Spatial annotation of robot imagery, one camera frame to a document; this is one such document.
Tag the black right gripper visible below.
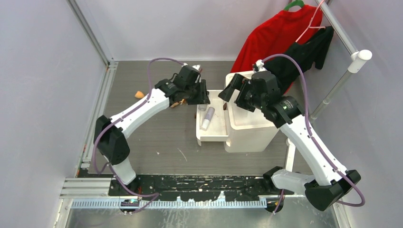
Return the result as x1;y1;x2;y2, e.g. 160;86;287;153
218;74;265;113

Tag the white purple tube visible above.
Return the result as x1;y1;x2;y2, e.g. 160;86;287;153
201;107;215;131

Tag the white drawer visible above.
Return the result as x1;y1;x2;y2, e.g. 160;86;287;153
196;90;230;147

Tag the clear vial black cap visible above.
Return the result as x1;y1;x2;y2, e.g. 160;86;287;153
198;104;208;112

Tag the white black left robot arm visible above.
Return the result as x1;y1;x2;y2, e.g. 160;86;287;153
94;64;210;196

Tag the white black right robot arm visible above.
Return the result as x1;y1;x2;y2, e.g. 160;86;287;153
218;71;361;211

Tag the orange makeup sponge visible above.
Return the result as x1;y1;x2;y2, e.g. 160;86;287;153
134;91;145;99

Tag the white drawer cabinet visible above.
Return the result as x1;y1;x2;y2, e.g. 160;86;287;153
224;71;278;153

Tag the red shirt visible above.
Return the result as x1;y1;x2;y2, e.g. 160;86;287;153
231;5;323;73

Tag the black shirt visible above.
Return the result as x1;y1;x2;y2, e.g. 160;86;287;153
264;26;334;94

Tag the pink hanger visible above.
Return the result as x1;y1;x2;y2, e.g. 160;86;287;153
295;0;325;43

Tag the green hanger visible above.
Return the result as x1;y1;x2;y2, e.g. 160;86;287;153
283;0;305;11

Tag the metal clothes rack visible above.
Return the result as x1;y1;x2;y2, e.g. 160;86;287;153
285;0;373;171

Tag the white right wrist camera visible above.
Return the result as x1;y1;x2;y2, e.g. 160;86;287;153
252;59;266;73

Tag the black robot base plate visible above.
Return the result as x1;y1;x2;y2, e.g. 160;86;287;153
127;174;280;202

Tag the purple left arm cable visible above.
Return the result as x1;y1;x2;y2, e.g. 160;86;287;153
91;57;190;215

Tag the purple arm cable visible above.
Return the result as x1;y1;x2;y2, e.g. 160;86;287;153
253;54;366;215
91;57;190;215

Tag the aluminium frame rail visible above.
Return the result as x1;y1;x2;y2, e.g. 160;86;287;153
59;0;119;228

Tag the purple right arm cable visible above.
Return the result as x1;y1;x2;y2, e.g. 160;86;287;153
253;54;366;215

